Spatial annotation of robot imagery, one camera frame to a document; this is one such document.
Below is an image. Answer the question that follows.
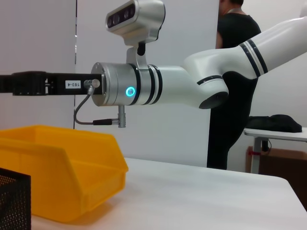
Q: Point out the yellow plastic bin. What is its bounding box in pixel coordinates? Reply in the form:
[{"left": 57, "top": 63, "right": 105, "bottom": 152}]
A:
[{"left": 0, "top": 124, "right": 130, "bottom": 224}]

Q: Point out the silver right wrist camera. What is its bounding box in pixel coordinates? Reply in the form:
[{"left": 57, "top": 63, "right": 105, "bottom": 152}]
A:
[{"left": 105, "top": 0, "right": 166, "bottom": 71}]

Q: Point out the black bag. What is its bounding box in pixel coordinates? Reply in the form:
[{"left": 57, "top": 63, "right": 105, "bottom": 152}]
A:
[{"left": 247, "top": 114, "right": 303, "bottom": 134}]

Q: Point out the white background desk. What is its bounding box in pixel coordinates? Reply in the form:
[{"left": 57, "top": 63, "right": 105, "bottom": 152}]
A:
[{"left": 243, "top": 126, "right": 307, "bottom": 173}]

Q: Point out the black mesh pen holder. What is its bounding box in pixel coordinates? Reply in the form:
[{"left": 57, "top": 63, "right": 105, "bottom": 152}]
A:
[{"left": 0, "top": 167, "right": 32, "bottom": 230}]

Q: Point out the brown cardboard box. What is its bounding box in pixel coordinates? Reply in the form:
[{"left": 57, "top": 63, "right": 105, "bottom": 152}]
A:
[{"left": 247, "top": 146, "right": 307, "bottom": 179}]

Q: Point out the right gripper cable with plugs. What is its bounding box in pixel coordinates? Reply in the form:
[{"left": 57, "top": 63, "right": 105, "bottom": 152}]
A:
[{"left": 73, "top": 79, "right": 128, "bottom": 129}]

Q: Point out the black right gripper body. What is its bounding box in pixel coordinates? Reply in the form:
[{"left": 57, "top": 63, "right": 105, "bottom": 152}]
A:
[{"left": 45, "top": 72, "right": 103, "bottom": 97}]

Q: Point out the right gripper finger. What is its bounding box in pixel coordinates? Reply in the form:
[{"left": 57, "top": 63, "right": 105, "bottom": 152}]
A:
[{"left": 0, "top": 71, "right": 49, "bottom": 97}]

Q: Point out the person in black clothes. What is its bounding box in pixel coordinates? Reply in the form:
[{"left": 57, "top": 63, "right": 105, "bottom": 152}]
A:
[{"left": 206, "top": 0, "right": 262, "bottom": 171}]

